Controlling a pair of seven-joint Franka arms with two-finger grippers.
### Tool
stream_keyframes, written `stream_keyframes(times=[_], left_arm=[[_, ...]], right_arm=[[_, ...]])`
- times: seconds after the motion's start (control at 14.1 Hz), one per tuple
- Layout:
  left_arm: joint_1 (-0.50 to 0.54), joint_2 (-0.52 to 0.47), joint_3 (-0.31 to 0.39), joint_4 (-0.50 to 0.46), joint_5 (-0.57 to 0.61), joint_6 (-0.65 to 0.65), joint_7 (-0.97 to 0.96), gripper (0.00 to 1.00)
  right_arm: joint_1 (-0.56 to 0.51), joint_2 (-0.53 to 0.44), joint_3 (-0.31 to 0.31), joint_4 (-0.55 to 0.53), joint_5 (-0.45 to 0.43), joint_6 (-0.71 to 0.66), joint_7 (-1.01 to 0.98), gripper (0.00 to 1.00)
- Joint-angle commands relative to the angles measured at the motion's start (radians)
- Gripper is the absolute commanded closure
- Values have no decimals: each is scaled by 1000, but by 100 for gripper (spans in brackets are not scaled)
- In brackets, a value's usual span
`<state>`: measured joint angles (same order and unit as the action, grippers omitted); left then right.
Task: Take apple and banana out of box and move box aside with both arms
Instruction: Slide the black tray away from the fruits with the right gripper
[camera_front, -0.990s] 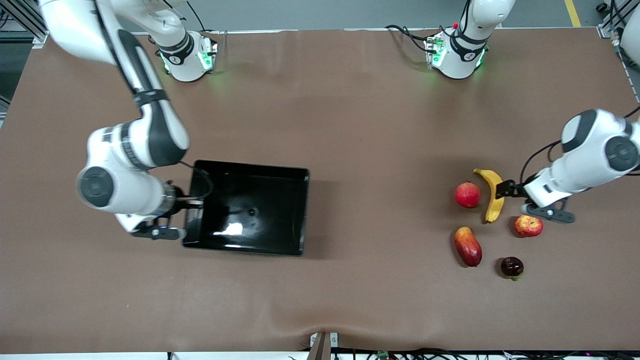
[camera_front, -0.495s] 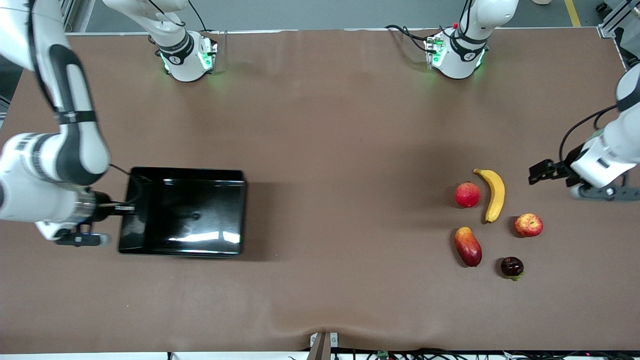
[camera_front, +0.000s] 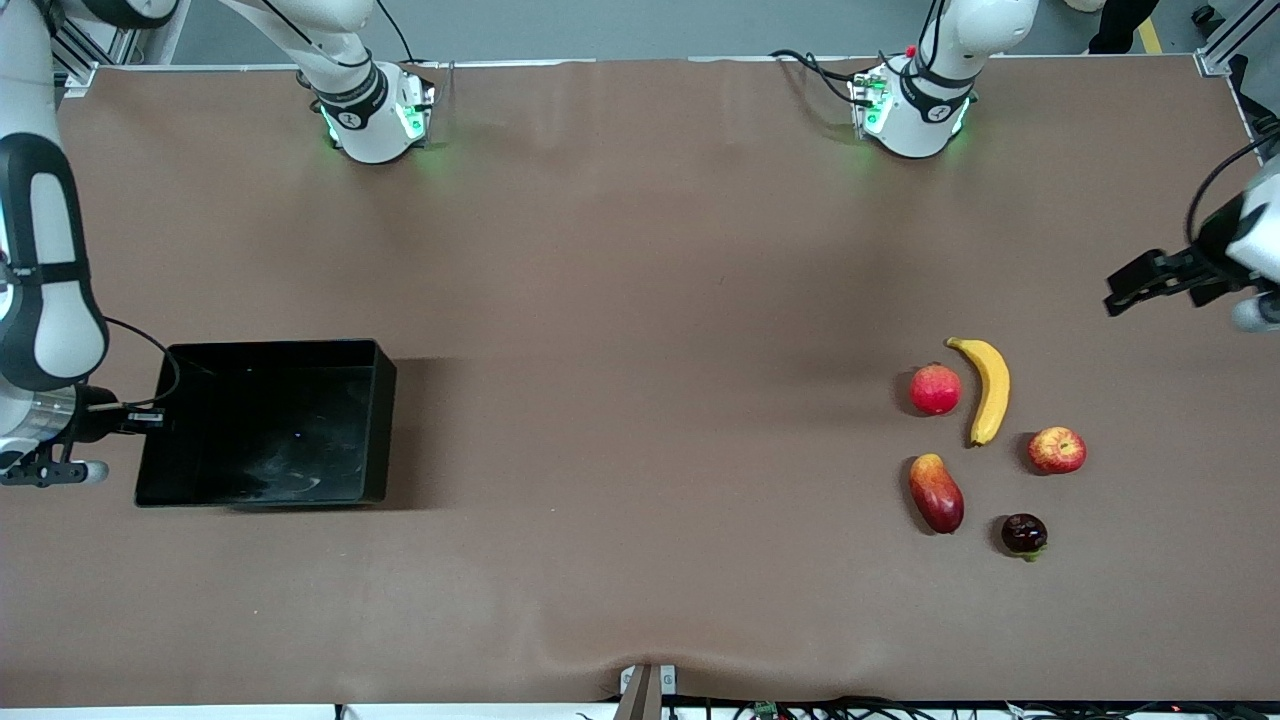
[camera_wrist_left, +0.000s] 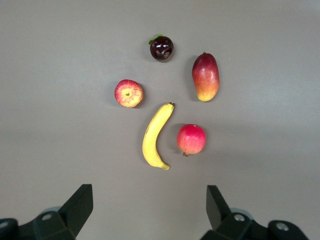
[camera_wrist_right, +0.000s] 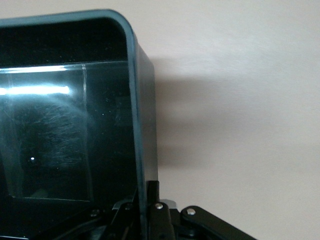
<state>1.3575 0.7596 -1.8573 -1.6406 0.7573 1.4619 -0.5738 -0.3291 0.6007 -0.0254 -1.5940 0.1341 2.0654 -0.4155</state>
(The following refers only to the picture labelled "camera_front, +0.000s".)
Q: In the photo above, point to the black caster wheel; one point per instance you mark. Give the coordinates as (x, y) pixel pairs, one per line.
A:
(1203, 14)

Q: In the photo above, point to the aluminium frame profile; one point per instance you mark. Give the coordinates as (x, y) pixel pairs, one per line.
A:
(1235, 35)
(90, 55)

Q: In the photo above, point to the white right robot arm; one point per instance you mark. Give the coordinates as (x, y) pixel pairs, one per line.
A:
(45, 300)

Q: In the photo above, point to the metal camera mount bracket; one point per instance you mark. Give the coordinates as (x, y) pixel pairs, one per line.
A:
(646, 692)

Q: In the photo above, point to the yellow banana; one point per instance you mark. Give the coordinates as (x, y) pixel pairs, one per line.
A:
(992, 385)

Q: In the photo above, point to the red yellow mango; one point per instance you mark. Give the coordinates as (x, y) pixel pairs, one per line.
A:
(937, 495)

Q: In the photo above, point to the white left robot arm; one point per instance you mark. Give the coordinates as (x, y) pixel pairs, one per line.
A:
(915, 110)

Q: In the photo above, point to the red yellow apple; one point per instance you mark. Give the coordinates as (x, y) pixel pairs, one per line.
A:
(1057, 450)

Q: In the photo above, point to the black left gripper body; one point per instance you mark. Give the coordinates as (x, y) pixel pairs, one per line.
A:
(1203, 258)

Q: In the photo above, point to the person in dark trousers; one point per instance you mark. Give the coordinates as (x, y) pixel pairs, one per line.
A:
(1120, 25)

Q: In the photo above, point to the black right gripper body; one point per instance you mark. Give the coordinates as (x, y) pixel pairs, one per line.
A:
(93, 424)

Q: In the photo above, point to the round red pomegranate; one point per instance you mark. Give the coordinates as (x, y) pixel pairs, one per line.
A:
(935, 390)

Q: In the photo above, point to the black plastic box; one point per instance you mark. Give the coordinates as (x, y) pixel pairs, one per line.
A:
(270, 430)

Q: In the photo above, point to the dark purple mangosteen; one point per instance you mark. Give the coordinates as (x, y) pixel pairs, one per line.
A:
(1024, 534)

